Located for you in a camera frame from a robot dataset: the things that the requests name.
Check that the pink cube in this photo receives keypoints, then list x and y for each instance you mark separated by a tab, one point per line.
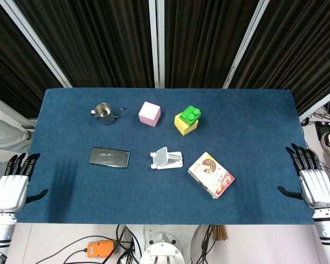
149	114

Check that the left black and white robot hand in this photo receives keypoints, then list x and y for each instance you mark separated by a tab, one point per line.
11	192

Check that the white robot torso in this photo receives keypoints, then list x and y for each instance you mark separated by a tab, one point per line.
162	247

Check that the orange handheld box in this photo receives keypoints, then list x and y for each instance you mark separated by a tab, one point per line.
100	248

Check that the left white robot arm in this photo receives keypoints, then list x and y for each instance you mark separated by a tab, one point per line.
1	228

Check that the black pleated curtain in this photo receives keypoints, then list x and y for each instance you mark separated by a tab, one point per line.
99	41
299	49
11	71
203	41

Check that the black smartphone with blue edge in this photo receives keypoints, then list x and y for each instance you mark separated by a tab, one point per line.
109	157

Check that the white partition post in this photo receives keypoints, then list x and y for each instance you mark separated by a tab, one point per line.
157	41
35	41
319	103
8	110
246	44

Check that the white folding phone stand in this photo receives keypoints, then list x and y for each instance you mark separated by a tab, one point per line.
165	160

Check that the stainless steel gooseneck pitcher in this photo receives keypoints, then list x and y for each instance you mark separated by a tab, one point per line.
105	116

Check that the biscuit box with red print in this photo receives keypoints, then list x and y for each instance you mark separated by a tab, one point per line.
210	174

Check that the blue felt table cloth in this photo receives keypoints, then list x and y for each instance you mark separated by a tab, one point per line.
165	198

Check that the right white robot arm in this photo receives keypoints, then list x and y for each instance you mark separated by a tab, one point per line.
328	228

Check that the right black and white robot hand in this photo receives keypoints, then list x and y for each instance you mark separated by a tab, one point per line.
317	189

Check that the brown wooden piece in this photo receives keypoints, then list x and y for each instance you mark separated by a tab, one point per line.
221	233

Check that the green studded building brick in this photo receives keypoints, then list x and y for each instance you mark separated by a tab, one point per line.
191	115

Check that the yellow foam block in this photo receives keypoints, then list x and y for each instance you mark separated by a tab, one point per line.
184	127

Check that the grey fabric bundle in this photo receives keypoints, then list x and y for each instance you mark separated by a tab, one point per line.
5	137

